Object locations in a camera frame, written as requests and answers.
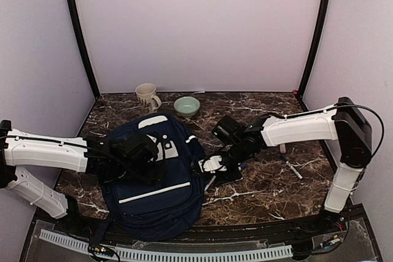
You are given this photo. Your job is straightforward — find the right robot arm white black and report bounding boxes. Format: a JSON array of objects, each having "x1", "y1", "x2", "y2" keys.
[{"x1": 196, "y1": 97, "x2": 379, "y2": 234}]

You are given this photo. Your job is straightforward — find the black frame post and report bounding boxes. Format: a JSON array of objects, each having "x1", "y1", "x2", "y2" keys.
[
  {"x1": 296, "y1": 0, "x2": 329, "y2": 100},
  {"x1": 66, "y1": 0, "x2": 101, "y2": 99}
]

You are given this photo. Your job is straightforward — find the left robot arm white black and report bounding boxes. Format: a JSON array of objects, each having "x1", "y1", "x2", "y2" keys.
[{"x1": 1, "y1": 120, "x2": 166, "y2": 235}]

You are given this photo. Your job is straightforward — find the black front rail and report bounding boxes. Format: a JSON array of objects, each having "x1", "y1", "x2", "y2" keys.
[{"x1": 33, "y1": 206, "x2": 366, "y2": 246}]

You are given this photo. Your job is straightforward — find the right black frame post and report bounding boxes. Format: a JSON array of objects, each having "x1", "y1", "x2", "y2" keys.
[{"x1": 296, "y1": 0, "x2": 329, "y2": 100}]

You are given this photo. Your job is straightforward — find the navy blue student backpack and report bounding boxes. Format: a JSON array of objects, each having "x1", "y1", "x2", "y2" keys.
[{"x1": 100, "y1": 113, "x2": 206, "y2": 242}]

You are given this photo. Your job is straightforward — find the blue capped thin pen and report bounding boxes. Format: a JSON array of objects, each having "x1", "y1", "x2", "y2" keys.
[{"x1": 280, "y1": 154, "x2": 303, "y2": 180}]

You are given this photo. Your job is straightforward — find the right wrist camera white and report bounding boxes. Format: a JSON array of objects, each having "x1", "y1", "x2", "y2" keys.
[{"x1": 193, "y1": 155, "x2": 227, "y2": 174}]

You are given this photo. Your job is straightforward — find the white slotted cable duct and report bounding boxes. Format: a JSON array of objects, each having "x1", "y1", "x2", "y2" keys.
[{"x1": 39, "y1": 229, "x2": 293, "y2": 261}]

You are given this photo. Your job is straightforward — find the left black frame post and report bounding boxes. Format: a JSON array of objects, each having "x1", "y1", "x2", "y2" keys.
[{"x1": 66, "y1": 0, "x2": 101, "y2": 99}]

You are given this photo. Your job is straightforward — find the cream ceramic mug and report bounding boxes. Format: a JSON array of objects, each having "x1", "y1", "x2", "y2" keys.
[{"x1": 135, "y1": 83, "x2": 161, "y2": 115}]

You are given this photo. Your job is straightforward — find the small circuit board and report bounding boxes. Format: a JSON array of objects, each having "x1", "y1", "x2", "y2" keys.
[{"x1": 87, "y1": 244, "x2": 114, "y2": 258}]

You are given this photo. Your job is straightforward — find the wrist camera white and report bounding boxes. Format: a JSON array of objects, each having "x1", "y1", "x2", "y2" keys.
[
  {"x1": 193, "y1": 155, "x2": 227, "y2": 174},
  {"x1": 147, "y1": 133, "x2": 166, "y2": 162}
]

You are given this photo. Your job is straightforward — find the light green ceramic bowl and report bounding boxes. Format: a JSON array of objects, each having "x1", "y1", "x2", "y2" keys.
[{"x1": 174, "y1": 96, "x2": 201, "y2": 118}]

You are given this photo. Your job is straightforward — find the black capped white marker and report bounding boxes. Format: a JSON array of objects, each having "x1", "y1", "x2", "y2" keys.
[{"x1": 204, "y1": 176, "x2": 216, "y2": 191}]

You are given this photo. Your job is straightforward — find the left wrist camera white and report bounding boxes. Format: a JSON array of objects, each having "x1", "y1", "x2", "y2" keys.
[{"x1": 147, "y1": 133, "x2": 166, "y2": 162}]

